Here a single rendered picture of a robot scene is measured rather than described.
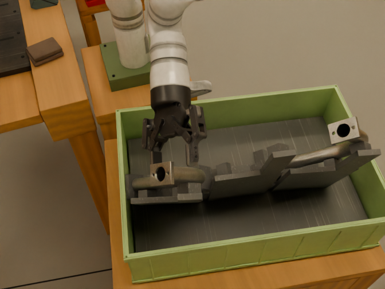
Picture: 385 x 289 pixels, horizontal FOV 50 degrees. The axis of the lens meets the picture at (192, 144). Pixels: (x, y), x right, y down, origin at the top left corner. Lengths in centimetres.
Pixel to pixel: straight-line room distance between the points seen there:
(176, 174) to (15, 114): 68
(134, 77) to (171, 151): 28
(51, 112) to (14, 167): 110
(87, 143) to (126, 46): 35
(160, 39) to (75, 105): 54
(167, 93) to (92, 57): 74
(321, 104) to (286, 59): 150
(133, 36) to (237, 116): 38
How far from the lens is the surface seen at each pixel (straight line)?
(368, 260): 114
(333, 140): 81
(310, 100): 122
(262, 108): 118
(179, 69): 75
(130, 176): 97
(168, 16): 80
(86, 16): 175
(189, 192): 75
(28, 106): 130
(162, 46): 76
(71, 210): 208
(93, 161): 148
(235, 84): 251
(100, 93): 131
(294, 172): 90
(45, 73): 135
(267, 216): 106
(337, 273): 110
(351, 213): 112
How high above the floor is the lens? 178
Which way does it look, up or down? 54 degrees down
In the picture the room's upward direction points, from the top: straight up
